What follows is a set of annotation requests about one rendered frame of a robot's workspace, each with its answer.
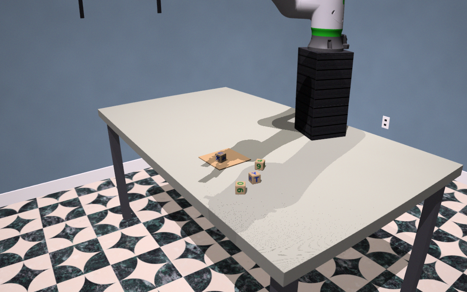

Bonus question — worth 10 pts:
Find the peach flat mat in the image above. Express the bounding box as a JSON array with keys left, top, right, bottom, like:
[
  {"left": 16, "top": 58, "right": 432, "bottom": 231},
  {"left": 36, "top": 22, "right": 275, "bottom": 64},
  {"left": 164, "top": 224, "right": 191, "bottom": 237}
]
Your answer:
[{"left": 199, "top": 148, "right": 251, "bottom": 170}]

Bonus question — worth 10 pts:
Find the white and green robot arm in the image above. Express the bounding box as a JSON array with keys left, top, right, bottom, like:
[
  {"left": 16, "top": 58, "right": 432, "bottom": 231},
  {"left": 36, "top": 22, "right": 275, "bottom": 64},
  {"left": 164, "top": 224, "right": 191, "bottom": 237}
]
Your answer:
[{"left": 272, "top": 0, "right": 349, "bottom": 52}]

